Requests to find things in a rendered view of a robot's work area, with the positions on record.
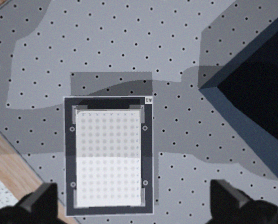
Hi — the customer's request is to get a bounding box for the grey pcr plate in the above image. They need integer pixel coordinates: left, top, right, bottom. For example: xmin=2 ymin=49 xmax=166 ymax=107
xmin=76 ymin=109 xmax=141 ymax=207

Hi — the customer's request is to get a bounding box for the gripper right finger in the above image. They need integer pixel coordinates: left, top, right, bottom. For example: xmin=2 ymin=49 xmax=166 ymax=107
xmin=205 ymin=179 xmax=278 ymax=224

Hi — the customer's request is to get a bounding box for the white benchtop thermal cycler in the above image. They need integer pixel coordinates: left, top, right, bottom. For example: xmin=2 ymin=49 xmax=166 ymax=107
xmin=199 ymin=18 xmax=278 ymax=178

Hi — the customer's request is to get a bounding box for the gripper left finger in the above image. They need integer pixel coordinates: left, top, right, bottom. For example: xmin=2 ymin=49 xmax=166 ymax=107
xmin=0 ymin=183 xmax=67 ymax=224

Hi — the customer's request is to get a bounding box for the grey perforated base plate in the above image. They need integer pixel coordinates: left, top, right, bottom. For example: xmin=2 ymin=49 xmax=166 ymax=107
xmin=0 ymin=0 xmax=278 ymax=224

